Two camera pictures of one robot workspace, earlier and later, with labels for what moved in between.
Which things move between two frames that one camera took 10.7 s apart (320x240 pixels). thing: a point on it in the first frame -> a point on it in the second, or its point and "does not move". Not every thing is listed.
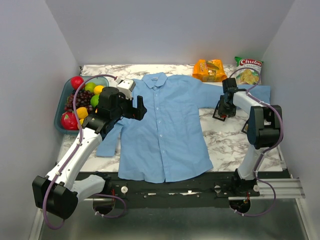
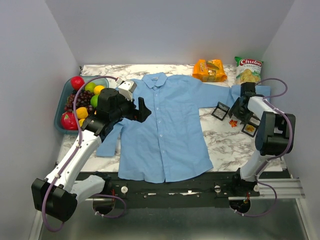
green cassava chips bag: [248, 76] does not move
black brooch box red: [216, 114] does not move
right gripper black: [231, 113] -> [244, 118]
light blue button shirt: [169, 143] does not move
